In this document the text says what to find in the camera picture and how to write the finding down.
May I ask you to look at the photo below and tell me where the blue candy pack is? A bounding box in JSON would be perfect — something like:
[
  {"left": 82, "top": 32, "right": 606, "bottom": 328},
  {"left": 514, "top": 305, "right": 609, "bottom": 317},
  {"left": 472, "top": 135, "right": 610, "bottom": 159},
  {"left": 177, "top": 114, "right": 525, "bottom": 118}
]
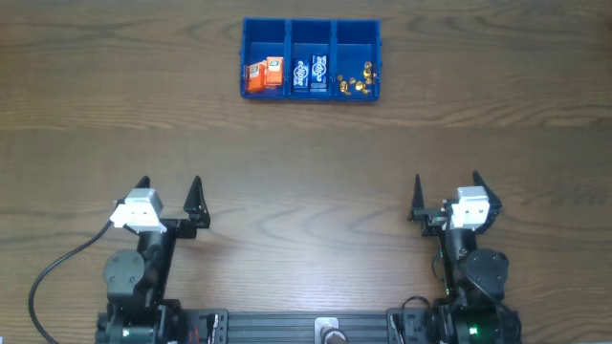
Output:
[
  {"left": 309, "top": 54, "right": 329, "bottom": 93},
  {"left": 292, "top": 57, "right": 310, "bottom": 92}
]

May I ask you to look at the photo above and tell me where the black cable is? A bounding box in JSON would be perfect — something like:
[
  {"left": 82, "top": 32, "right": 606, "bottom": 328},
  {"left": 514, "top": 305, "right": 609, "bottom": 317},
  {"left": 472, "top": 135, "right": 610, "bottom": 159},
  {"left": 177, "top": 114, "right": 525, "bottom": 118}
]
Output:
[
  {"left": 27, "top": 218, "right": 116, "bottom": 344},
  {"left": 399, "top": 251, "right": 446, "bottom": 322}
]

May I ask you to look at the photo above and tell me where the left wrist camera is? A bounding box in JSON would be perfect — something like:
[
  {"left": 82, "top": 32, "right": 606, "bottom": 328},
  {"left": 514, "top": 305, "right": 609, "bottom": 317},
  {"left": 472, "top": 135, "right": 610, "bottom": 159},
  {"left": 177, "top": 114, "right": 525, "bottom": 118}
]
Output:
[{"left": 108, "top": 186, "right": 168, "bottom": 234}]

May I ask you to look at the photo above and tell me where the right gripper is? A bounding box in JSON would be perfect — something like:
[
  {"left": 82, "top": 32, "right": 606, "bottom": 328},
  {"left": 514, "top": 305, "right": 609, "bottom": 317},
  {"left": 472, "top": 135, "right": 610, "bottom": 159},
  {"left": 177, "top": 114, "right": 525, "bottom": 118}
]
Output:
[{"left": 407, "top": 170, "right": 504, "bottom": 238}]

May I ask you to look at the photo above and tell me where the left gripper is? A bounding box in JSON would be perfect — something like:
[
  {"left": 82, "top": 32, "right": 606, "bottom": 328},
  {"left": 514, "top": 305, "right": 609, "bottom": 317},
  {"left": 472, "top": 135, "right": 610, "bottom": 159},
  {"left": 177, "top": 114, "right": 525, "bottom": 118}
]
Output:
[{"left": 134, "top": 175, "right": 212, "bottom": 241}]

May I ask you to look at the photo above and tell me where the mounting rail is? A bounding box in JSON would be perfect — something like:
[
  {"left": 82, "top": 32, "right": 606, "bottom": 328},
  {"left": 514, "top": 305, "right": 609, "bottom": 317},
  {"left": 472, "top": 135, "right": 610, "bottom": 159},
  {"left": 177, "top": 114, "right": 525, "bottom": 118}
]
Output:
[{"left": 95, "top": 308, "right": 522, "bottom": 344}]

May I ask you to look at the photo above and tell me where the orange candy box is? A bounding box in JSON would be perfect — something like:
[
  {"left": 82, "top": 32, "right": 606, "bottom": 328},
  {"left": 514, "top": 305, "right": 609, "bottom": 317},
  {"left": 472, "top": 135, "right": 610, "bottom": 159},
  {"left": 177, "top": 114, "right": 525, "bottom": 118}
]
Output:
[
  {"left": 264, "top": 55, "right": 285, "bottom": 88},
  {"left": 245, "top": 60, "right": 267, "bottom": 95}
]

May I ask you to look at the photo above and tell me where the blue tray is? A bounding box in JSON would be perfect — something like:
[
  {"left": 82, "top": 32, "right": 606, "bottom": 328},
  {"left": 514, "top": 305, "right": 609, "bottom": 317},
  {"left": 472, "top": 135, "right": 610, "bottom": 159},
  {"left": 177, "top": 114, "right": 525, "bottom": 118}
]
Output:
[{"left": 239, "top": 16, "right": 383, "bottom": 103}]

